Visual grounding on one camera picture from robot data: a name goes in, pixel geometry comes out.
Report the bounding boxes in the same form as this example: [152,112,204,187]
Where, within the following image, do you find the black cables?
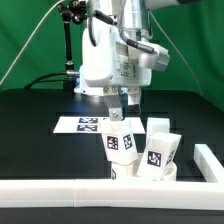
[23,72,80,90]

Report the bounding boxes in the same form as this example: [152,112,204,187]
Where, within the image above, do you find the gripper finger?
[127,86,141,116]
[104,94,124,121]

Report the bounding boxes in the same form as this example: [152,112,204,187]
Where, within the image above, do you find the white paper marker sheet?
[53,116,145,134]

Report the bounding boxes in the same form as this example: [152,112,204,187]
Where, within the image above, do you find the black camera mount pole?
[58,0,87,90]

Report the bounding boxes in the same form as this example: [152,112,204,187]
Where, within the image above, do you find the white cable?
[0,0,64,87]

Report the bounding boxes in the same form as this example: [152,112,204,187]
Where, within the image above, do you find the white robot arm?
[76,0,200,121]

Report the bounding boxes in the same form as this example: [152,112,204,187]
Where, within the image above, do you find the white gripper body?
[80,18,170,96]

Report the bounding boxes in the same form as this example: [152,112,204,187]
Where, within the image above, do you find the white L-shaped fence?
[0,145,224,211]

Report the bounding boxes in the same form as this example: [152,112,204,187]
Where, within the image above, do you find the grey cable right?
[116,0,205,98]

